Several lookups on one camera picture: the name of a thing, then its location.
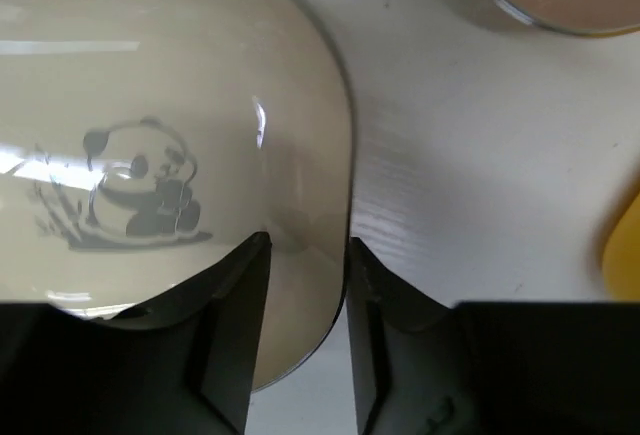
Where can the yellow plastic bin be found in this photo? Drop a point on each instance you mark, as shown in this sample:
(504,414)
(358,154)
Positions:
(619,262)

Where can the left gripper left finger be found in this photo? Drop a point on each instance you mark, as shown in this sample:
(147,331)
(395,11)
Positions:
(181,362)

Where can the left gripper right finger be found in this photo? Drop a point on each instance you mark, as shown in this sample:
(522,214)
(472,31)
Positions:
(420,367)

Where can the cream plate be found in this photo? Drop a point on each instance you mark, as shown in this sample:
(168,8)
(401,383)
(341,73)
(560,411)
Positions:
(143,140)

